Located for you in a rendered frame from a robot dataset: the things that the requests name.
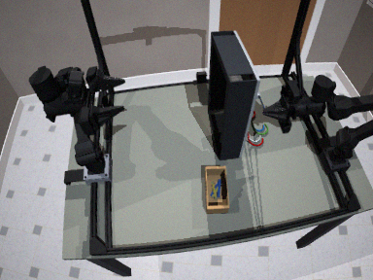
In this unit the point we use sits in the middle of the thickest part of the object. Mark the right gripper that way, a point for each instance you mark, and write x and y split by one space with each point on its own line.
97 116

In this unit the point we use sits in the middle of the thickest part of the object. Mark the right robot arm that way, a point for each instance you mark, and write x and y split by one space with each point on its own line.
49 90

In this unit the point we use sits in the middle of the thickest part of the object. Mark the black metal rack frame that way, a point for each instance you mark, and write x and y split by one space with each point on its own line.
229 128

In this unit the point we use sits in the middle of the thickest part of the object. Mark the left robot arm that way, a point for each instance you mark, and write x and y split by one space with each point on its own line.
344 106

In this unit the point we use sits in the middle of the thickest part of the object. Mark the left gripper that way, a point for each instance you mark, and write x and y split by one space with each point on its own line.
284 106

